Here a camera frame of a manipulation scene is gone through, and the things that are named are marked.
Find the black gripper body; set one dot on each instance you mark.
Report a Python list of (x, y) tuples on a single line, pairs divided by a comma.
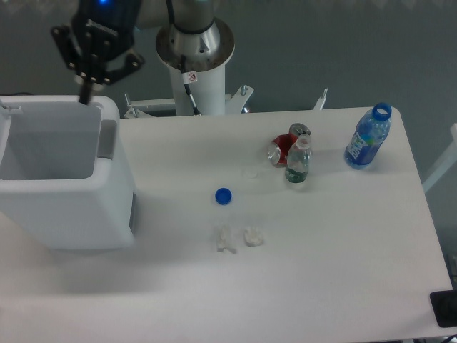
[(104, 30)]

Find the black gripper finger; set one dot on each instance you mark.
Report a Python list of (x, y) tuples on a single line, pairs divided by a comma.
[(77, 48), (95, 73)]

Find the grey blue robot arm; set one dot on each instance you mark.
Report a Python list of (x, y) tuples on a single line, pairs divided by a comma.
[(191, 38)]

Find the white trash can body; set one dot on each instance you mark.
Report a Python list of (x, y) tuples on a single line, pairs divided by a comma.
[(65, 177)]

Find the blue bottle cap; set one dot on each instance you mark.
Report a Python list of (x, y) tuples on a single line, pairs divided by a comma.
[(223, 196)]

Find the crushed red soda can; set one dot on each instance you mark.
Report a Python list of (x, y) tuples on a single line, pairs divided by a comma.
[(278, 148)]

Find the small clear green-label bottle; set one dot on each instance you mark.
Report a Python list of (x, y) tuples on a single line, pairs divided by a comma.
[(298, 159)]

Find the crumpled white tissue left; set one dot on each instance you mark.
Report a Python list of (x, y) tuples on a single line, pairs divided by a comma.
[(224, 239)]

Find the crumpled white tissue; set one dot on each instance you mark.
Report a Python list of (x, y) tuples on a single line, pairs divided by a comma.
[(224, 239), (253, 237)]

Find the crumpled white tissue right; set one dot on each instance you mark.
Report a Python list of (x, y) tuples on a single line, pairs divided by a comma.
[(253, 237)]

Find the blue plastic drink bottle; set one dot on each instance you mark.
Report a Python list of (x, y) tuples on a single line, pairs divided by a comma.
[(370, 133)]

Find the white furniture leg right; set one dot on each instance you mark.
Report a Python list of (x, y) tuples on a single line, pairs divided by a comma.
[(443, 163)]

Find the black device at edge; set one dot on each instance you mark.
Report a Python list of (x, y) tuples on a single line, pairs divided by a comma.
[(444, 307)]

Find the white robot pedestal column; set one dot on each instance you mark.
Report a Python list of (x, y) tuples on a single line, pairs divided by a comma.
[(207, 89)]

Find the white metal base frame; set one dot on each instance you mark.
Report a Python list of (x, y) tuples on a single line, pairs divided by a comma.
[(235, 104)]

